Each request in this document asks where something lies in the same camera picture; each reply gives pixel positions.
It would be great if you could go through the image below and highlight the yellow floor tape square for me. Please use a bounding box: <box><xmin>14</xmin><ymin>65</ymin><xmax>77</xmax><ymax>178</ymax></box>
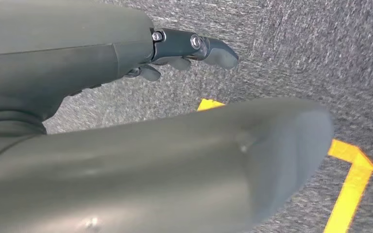
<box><xmin>197</xmin><ymin>99</ymin><xmax>373</xmax><ymax>233</ymax></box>

